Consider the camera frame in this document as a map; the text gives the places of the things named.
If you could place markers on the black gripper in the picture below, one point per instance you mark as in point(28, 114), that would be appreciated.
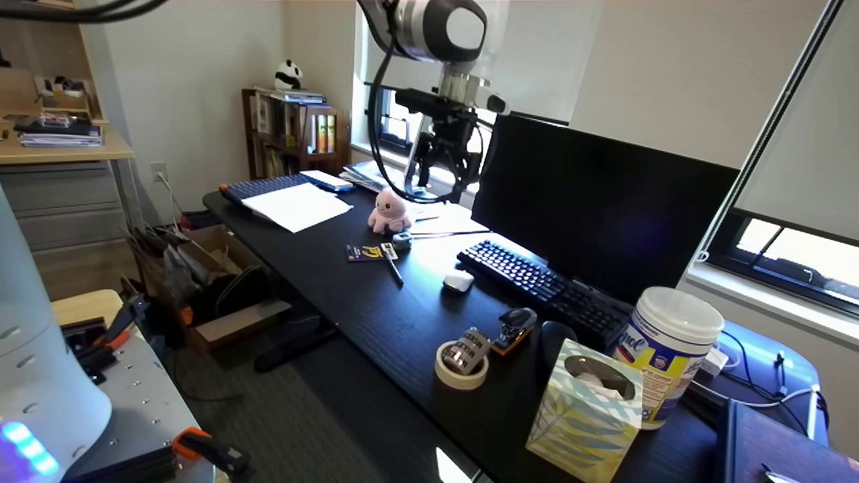
point(448, 134)

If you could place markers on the black keyboard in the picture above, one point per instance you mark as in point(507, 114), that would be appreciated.
point(545, 289)

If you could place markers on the pink octopus plush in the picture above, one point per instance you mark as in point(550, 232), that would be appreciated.
point(388, 212)

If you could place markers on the black pen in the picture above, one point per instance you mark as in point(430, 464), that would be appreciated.
point(392, 263)

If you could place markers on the blue yellow card packet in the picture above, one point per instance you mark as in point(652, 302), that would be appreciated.
point(366, 252)

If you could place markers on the window roller blind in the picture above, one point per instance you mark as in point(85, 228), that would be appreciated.
point(715, 81)
point(537, 62)

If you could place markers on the white paper sheet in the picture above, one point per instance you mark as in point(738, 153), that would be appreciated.
point(297, 207)

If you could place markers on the wooden bookshelf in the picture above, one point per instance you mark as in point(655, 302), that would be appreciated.
point(297, 134)

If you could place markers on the black computer monitor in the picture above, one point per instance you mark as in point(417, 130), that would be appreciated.
point(600, 204)

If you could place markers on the panda plush toy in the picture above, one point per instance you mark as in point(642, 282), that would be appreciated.
point(289, 77)

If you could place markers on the cardboard box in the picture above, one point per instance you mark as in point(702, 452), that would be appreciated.
point(216, 276)

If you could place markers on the patterned tissue box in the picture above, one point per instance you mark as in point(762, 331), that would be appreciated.
point(581, 420)

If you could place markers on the white wipes canister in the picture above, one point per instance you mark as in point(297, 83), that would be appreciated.
point(667, 349)

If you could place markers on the grey diagonal pole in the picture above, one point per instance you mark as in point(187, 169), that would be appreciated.
point(769, 125)

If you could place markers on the orange black clamp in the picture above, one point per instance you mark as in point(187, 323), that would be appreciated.
point(216, 448)
point(109, 335)

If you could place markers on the grey robot mounting table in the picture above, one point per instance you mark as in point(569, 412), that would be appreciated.
point(142, 404)

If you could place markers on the stack of books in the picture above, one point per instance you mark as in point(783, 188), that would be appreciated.
point(56, 130)

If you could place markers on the dark blue notebook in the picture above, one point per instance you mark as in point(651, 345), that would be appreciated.
point(787, 447)

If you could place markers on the wooden wall shelf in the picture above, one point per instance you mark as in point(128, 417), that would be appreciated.
point(62, 150)

